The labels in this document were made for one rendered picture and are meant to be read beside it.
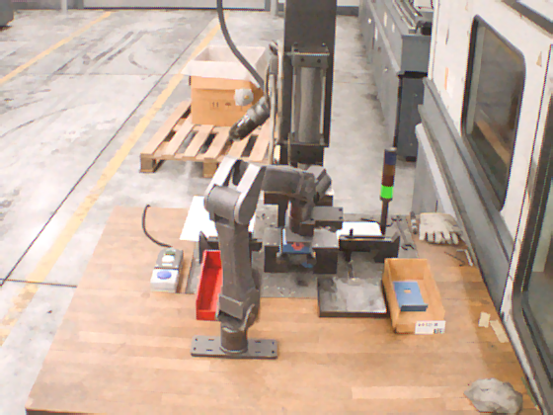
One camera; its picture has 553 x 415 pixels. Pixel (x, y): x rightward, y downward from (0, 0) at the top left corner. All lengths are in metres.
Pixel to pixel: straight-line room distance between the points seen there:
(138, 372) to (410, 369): 0.62
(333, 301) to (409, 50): 3.26
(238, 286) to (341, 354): 0.31
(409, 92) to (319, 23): 3.19
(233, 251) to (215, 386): 0.30
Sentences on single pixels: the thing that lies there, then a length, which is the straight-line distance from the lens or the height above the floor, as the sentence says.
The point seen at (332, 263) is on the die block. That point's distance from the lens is 1.90.
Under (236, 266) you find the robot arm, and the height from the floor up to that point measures 1.14.
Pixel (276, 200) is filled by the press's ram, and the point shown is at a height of 1.12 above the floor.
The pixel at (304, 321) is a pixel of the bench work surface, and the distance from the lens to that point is 1.73.
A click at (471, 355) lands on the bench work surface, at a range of 1.69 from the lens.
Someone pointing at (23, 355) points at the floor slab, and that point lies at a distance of 3.17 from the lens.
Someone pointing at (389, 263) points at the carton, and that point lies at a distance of 1.89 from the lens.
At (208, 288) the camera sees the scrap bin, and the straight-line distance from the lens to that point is 1.84.
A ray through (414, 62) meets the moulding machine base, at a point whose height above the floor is 0.78.
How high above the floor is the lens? 1.90
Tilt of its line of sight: 26 degrees down
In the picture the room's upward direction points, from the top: 2 degrees clockwise
